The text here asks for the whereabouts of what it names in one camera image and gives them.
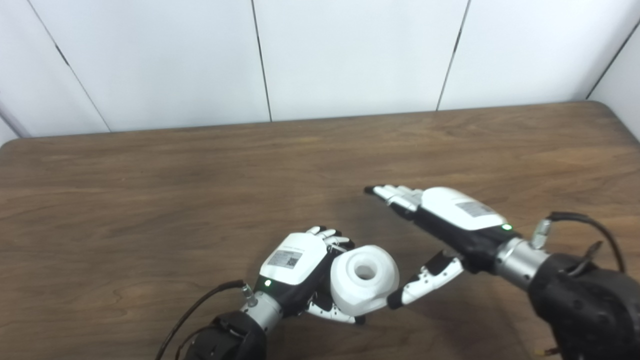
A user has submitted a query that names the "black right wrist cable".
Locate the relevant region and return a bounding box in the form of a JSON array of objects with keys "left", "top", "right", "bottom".
[{"left": 530, "top": 211, "right": 627, "bottom": 277}]

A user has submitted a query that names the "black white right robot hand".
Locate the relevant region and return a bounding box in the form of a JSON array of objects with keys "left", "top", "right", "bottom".
[{"left": 363, "top": 184, "right": 522, "bottom": 311}]

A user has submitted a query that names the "round white plastic piece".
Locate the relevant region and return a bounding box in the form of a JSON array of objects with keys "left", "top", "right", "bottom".
[{"left": 329, "top": 244, "right": 401, "bottom": 317}]

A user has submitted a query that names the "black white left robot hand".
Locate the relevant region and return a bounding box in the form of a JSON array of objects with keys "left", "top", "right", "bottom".
[{"left": 253, "top": 225, "right": 366, "bottom": 326}]

